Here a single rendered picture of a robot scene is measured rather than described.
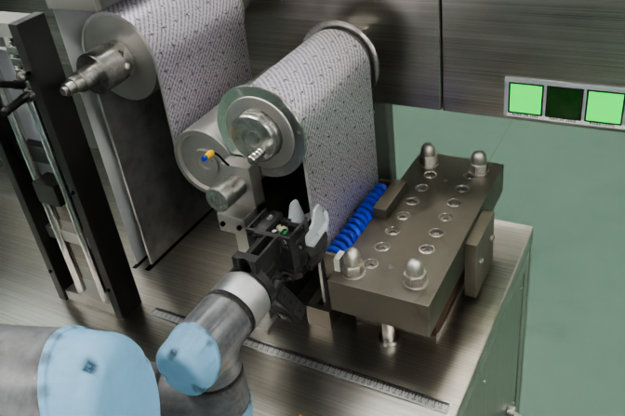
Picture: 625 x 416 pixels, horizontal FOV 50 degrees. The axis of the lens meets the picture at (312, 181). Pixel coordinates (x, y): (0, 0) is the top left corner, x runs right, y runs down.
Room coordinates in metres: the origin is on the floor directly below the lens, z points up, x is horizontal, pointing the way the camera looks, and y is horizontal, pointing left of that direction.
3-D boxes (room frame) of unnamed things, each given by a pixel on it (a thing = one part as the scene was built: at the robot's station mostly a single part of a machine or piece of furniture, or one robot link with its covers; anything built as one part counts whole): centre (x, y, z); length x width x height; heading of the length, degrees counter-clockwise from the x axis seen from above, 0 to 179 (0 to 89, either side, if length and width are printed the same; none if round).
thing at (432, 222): (0.90, -0.18, 1.00); 0.40 x 0.16 x 0.06; 148
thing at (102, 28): (1.10, 0.20, 1.33); 0.25 x 0.14 x 0.14; 148
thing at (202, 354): (0.60, 0.16, 1.11); 0.11 x 0.08 x 0.09; 148
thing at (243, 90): (0.85, 0.06, 1.25); 0.15 x 0.01 x 0.15; 58
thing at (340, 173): (0.93, -0.06, 1.11); 0.23 x 0.01 x 0.18; 148
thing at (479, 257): (0.86, -0.26, 0.96); 0.10 x 0.03 x 0.11; 148
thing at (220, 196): (0.81, 0.13, 1.18); 0.04 x 0.02 x 0.04; 58
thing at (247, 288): (0.66, 0.12, 1.11); 0.08 x 0.05 x 0.08; 58
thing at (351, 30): (1.07, -0.07, 1.25); 0.15 x 0.01 x 0.15; 58
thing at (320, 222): (0.81, 0.00, 1.11); 0.09 x 0.03 x 0.06; 147
